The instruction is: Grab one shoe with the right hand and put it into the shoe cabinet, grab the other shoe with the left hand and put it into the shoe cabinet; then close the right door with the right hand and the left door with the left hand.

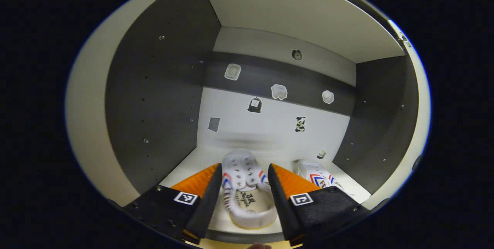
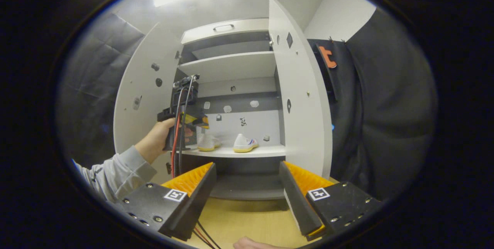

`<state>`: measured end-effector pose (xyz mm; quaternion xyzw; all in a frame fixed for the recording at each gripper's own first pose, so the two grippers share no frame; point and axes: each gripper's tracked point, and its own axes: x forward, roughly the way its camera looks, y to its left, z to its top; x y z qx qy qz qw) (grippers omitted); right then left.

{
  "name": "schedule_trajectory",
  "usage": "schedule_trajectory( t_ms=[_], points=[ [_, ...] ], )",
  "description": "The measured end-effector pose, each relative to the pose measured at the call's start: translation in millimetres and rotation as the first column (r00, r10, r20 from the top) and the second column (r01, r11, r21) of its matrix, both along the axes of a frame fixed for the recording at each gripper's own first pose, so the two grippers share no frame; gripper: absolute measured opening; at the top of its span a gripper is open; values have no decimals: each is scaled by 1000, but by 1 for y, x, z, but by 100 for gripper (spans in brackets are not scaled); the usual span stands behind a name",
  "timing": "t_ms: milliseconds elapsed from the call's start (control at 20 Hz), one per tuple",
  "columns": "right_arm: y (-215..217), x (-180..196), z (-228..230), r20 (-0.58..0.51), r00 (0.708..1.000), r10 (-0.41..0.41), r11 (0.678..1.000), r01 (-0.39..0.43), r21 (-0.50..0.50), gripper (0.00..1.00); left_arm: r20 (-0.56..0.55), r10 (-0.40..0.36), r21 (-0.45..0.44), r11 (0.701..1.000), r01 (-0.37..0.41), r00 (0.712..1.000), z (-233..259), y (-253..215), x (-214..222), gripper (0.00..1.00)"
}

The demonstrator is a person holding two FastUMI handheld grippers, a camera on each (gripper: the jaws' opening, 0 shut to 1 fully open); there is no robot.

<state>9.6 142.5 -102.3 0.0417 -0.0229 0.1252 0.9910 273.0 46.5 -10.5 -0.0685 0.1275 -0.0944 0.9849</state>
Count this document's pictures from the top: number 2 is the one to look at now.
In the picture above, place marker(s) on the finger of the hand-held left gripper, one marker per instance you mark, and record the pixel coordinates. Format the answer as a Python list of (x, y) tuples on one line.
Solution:
[(200, 121)]

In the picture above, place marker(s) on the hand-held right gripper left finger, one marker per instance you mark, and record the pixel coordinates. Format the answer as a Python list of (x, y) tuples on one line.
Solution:
[(200, 202)]

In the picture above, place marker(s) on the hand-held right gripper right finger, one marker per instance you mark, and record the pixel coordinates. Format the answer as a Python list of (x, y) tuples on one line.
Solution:
[(297, 202)]

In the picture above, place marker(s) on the white shoe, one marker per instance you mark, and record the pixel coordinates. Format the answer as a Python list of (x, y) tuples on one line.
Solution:
[(206, 143), (242, 143)]

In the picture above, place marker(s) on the white cabinet door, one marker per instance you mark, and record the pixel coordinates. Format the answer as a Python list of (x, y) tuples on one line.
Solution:
[(305, 125), (131, 87)]

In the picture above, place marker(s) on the black backdrop cloth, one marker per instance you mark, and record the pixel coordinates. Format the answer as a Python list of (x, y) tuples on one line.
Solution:
[(386, 106)]

